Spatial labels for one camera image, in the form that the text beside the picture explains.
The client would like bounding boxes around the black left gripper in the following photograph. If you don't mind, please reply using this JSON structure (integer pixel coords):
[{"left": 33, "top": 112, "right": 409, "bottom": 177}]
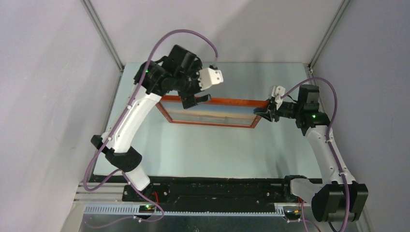
[{"left": 173, "top": 59, "right": 210, "bottom": 108}]

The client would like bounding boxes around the wooden picture frame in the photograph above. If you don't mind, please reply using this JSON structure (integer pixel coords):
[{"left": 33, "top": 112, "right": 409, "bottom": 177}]
[{"left": 156, "top": 95, "right": 268, "bottom": 129}]

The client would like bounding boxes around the sunset landscape photo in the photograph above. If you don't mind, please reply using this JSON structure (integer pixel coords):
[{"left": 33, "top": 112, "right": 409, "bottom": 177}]
[{"left": 157, "top": 101, "right": 260, "bottom": 128}]

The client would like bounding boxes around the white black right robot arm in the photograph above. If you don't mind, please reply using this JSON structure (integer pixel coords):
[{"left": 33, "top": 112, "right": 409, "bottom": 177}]
[{"left": 254, "top": 85, "right": 368, "bottom": 222}]

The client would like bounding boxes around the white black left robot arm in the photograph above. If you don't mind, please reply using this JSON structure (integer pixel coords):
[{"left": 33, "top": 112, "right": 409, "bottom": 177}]
[{"left": 91, "top": 45, "right": 223, "bottom": 201}]

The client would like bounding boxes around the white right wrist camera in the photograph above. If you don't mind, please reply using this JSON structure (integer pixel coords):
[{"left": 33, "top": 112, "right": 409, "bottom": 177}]
[{"left": 271, "top": 86, "right": 286, "bottom": 110}]

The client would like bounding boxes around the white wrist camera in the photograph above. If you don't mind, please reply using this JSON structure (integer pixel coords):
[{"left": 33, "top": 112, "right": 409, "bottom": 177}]
[
  {"left": 198, "top": 65, "right": 224, "bottom": 91},
  {"left": 271, "top": 86, "right": 286, "bottom": 110}
]

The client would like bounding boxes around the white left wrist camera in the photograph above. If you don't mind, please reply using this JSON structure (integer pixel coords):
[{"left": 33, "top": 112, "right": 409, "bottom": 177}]
[{"left": 198, "top": 65, "right": 224, "bottom": 91}]

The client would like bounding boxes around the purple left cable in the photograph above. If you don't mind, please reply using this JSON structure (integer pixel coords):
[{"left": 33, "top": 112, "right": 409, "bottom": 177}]
[{"left": 82, "top": 29, "right": 219, "bottom": 230}]

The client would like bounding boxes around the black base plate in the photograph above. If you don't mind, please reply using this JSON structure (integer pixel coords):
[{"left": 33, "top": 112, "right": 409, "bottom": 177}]
[{"left": 122, "top": 176, "right": 301, "bottom": 212}]

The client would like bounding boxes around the aluminium front rail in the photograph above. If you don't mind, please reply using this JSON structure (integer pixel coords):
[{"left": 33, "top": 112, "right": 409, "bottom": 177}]
[{"left": 73, "top": 182, "right": 366, "bottom": 206}]

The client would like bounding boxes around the aluminium rail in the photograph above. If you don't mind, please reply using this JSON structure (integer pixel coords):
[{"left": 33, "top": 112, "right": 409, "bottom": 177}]
[
  {"left": 306, "top": 0, "right": 351, "bottom": 176},
  {"left": 73, "top": 182, "right": 366, "bottom": 206},
  {"left": 80, "top": 0, "right": 125, "bottom": 183}
]

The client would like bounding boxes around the aluminium rail right side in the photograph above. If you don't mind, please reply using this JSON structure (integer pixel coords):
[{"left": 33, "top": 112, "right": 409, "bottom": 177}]
[{"left": 306, "top": 0, "right": 351, "bottom": 176}]

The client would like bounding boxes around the aluminium rail left side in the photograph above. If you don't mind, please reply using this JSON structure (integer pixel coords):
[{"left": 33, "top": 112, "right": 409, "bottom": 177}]
[{"left": 80, "top": 0, "right": 125, "bottom": 183}]

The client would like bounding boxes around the grey slotted cable duct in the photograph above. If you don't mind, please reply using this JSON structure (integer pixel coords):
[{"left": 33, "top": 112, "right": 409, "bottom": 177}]
[{"left": 84, "top": 203, "right": 285, "bottom": 217}]

